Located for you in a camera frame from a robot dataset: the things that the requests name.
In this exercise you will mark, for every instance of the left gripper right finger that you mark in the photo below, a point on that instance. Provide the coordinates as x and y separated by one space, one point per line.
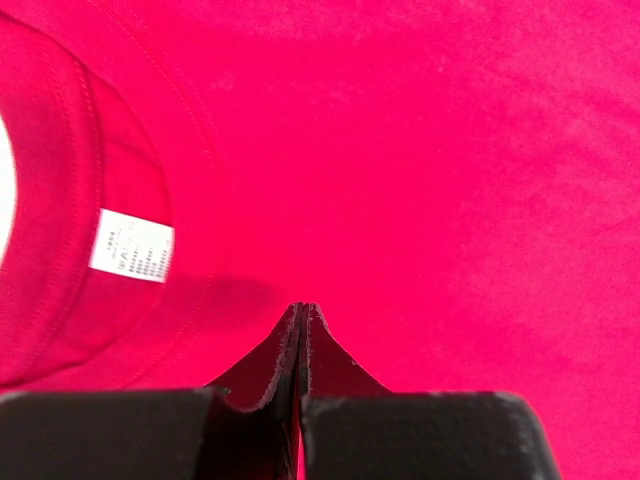
355 428

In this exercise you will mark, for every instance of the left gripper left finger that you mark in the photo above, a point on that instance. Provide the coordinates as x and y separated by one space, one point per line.
242 425

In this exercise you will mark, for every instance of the crimson pink t shirt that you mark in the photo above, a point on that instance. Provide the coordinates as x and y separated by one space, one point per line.
454 183

